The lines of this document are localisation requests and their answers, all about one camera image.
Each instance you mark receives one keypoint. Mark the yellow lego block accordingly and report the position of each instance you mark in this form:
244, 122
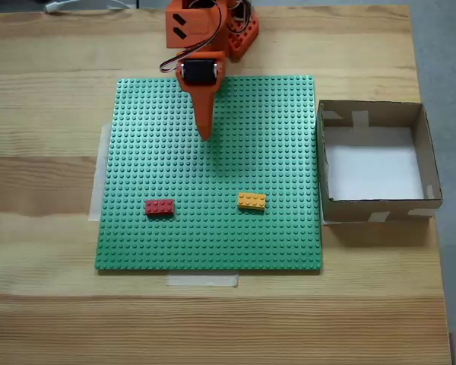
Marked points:
252, 200

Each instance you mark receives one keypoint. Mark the green lego baseplate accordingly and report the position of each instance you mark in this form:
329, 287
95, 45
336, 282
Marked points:
156, 152

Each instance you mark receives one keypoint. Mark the red lego block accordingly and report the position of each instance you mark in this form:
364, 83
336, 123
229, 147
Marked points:
159, 207

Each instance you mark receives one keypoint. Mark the brown cardboard box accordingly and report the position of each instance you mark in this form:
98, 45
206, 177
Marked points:
349, 213

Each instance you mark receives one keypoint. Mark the white paper box liner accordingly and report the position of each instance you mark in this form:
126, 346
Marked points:
372, 167

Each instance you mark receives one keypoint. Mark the wide masking tape strip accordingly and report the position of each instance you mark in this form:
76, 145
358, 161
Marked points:
97, 190

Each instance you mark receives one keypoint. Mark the white curved object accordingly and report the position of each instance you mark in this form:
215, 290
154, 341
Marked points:
61, 5

